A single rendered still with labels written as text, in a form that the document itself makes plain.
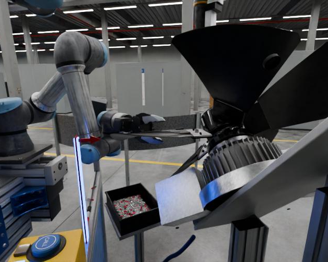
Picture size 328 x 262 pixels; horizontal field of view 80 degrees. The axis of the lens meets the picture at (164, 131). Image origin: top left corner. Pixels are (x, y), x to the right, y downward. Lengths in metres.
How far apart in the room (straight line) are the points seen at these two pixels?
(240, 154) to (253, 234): 0.29
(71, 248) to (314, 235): 0.42
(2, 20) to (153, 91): 4.48
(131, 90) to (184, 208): 6.45
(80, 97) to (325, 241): 0.74
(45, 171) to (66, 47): 0.52
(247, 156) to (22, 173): 0.89
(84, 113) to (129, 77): 6.24
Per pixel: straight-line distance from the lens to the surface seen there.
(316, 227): 0.47
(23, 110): 1.05
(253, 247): 0.75
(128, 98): 7.00
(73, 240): 0.41
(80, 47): 0.80
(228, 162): 0.51
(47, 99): 1.05
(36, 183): 1.03
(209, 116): 0.64
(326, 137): 0.33
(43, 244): 0.40
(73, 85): 0.77
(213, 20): 0.60
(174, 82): 6.56
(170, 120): 2.43
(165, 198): 0.64
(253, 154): 0.52
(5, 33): 7.31
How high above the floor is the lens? 1.33
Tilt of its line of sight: 13 degrees down
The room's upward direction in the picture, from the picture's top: straight up
